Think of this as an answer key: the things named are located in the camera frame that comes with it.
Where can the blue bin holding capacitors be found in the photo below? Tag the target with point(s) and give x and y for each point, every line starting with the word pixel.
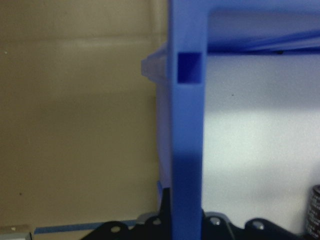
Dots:
pixel 187 125

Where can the dark grey cylindrical capacitor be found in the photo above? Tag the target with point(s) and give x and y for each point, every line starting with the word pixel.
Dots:
pixel 314 212

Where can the white foam pad under capacitors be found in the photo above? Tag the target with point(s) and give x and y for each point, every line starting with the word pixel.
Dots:
pixel 250 137

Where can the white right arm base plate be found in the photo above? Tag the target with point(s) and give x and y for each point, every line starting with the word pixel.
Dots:
pixel 15 236

